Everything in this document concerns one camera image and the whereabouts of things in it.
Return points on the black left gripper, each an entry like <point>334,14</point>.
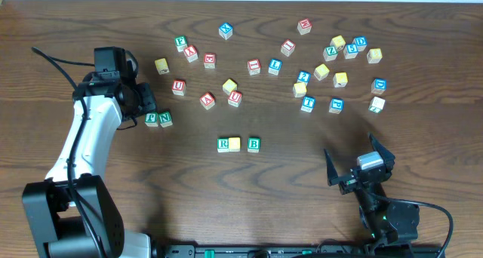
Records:
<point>147,98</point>

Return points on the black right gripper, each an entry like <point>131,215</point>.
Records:
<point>355,178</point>

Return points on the blue T block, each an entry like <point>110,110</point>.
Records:
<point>308,104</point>

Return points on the green B block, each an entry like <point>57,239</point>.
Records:
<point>253,144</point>

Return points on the yellow o block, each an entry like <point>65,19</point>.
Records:
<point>229,86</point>
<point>234,144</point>

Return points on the green R block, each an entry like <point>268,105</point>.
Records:
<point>222,145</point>

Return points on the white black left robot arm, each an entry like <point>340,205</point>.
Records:
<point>71,213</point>

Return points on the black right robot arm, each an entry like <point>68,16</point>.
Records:
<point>390,222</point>

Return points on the green 7 block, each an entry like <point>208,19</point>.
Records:
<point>376,105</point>

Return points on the blue P block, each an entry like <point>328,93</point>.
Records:
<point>336,106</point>

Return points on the green J block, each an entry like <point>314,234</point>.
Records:
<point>151,119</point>

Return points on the red U block left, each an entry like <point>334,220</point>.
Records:
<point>179,87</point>

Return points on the red u block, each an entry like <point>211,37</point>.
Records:
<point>234,98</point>
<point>179,87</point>

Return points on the green F block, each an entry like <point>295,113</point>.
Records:
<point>181,43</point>

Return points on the green N block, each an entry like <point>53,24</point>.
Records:
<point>165,119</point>

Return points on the red X block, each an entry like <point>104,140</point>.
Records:
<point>190,53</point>

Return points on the blue D block lower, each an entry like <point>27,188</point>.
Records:
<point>378,86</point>

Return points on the blue d block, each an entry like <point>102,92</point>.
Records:
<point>378,86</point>
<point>360,42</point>

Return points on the yellow K block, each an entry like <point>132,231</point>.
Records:
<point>340,79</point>

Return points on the red E block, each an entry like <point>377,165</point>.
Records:
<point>210,61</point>

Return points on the yellow S block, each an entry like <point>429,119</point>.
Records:
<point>299,89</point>

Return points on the red A block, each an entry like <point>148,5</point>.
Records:
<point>207,100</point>

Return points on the blue 2 block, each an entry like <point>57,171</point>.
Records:
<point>303,77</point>

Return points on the yellow 8 block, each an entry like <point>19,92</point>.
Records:
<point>374,55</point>

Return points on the blue 5 block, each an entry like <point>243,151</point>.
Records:
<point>350,51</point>

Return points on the green Z block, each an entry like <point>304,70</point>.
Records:
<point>330,53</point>

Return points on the blue X block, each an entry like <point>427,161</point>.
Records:
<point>226,31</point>

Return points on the blue D block upper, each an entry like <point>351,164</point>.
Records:
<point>360,42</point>

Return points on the yellow monkey block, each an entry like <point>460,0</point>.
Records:
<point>338,42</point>

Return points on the red U block right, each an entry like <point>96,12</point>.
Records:
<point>234,98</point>

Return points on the blue L block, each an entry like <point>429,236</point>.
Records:
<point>274,66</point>

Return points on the red I block upper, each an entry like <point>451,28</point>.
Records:
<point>288,47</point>

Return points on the red i block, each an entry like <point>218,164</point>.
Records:
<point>254,67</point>
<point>288,47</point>

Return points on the red I block lower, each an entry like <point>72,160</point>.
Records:
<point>254,67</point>

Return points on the red H block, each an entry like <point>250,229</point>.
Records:
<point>304,26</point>

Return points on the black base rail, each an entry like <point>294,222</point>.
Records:
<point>335,250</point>

